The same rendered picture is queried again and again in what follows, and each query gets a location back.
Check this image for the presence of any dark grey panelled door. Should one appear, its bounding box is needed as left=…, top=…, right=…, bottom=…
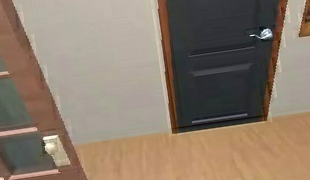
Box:
left=154, top=0, right=310, bottom=135

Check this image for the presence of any silver lever door handle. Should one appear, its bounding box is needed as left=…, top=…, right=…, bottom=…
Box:
left=248, top=27, right=275, bottom=43

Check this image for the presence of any brown wooden glass-pane door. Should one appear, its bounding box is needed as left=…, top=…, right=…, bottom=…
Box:
left=0, top=0, right=97, bottom=180

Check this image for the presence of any white round door knob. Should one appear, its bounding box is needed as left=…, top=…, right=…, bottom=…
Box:
left=41, top=133, right=72, bottom=170

